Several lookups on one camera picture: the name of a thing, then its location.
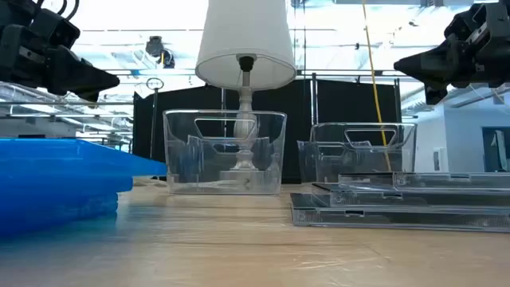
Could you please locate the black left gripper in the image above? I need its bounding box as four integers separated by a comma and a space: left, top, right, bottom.
0, 0, 120, 104

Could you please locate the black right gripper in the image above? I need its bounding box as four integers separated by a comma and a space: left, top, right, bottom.
393, 0, 510, 106

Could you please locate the clear jewel case black tray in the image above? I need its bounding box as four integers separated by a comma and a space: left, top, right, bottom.
312, 182, 510, 209
337, 171, 510, 191
289, 192, 510, 234

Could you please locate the round sign on pole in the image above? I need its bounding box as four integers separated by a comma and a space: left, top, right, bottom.
145, 77, 165, 160

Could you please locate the clear plastic bin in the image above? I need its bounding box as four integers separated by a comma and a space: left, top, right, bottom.
163, 109, 288, 196
296, 121, 418, 185

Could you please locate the black ceiling-hung device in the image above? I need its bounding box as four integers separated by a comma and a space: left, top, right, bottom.
144, 35, 176, 69

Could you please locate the dark doorway window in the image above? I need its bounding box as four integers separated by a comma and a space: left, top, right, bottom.
481, 126, 510, 174

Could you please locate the white shade table lamp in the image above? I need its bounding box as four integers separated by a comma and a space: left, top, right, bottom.
194, 0, 298, 183

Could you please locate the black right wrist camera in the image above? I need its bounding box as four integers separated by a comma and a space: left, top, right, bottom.
443, 7, 485, 41

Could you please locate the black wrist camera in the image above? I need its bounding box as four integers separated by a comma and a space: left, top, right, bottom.
443, 7, 485, 41
29, 8, 81, 51

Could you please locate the yellow cable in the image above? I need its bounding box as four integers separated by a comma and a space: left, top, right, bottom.
360, 0, 394, 173

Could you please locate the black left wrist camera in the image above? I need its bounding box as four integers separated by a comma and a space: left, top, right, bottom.
29, 8, 81, 51

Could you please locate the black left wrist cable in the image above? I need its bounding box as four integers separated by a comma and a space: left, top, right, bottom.
36, 0, 80, 22

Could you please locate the white wall box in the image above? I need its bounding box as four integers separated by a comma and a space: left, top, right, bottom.
432, 147, 444, 173

